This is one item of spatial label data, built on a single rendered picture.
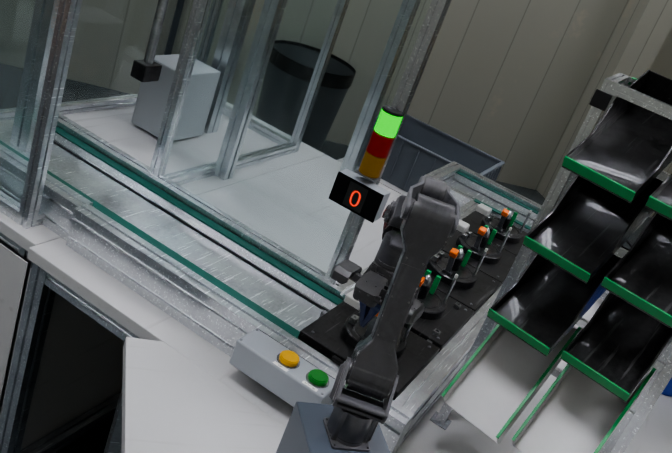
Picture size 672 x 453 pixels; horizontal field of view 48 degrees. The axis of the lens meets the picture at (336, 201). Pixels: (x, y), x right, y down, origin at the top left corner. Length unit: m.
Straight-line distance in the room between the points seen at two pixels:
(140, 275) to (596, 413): 0.99
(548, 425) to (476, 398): 0.14
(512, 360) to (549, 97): 4.94
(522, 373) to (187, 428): 0.65
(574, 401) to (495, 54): 4.68
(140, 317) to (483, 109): 4.78
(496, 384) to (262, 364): 0.46
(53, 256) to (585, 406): 1.18
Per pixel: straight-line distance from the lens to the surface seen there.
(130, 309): 1.70
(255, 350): 1.51
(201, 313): 1.65
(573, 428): 1.55
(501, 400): 1.54
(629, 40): 6.32
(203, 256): 1.84
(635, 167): 1.40
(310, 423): 1.23
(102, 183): 2.06
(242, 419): 1.50
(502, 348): 1.57
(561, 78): 6.38
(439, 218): 1.13
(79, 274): 1.77
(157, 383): 1.53
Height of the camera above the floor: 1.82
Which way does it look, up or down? 22 degrees down
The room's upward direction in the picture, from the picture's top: 21 degrees clockwise
